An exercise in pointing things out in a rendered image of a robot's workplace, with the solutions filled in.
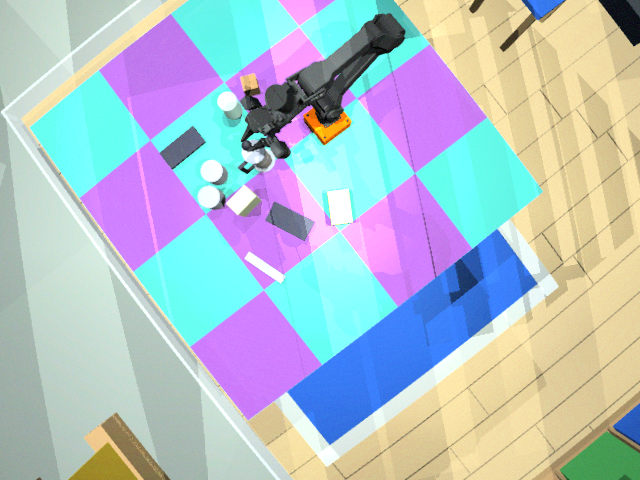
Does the glass coffee press with black knob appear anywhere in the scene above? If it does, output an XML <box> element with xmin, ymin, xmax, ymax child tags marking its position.
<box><xmin>238</xmin><ymin>140</ymin><xmax>275</xmax><ymax>174</ymax></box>

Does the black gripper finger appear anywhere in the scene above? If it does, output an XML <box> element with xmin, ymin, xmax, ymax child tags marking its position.
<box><xmin>247</xmin><ymin>137</ymin><xmax>270</xmax><ymax>153</ymax></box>
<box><xmin>241</xmin><ymin>124</ymin><xmax>254</xmax><ymax>142</ymax></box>

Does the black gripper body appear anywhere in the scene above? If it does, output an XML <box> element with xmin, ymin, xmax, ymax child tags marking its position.
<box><xmin>240</xmin><ymin>95</ymin><xmax>292</xmax><ymax>159</ymax></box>

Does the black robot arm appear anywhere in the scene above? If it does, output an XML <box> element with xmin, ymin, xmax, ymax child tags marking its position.
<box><xmin>245</xmin><ymin>13</ymin><xmax>405</xmax><ymax>136</ymax></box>

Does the grey cylinder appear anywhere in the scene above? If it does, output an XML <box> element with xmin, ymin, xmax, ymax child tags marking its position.
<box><xmin>200</xmin><ymin>160</ymin><xmax>229</xmax><ymax>185</ymax></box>
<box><xmin>197</xmin><ymin>186</ymin><xmax>226</xmax><ymax>210</ymax></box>

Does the clear glass cylinder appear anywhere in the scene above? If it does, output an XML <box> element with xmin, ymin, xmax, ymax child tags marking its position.
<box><xmin>217</xmin><ymin>91</ymin><xmax>242</xmax><ymax>120</ymax></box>

